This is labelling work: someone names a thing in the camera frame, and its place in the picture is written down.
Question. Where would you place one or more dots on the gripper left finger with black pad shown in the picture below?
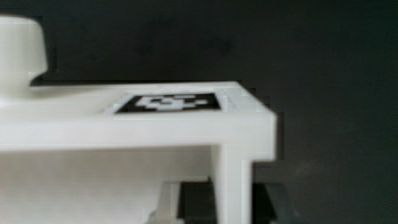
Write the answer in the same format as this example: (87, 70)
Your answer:
(184, 204)

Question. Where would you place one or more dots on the white drawer box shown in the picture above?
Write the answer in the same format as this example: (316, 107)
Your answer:
(106, 143)

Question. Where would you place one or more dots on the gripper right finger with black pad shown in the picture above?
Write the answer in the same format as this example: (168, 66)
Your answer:
(271, 209)

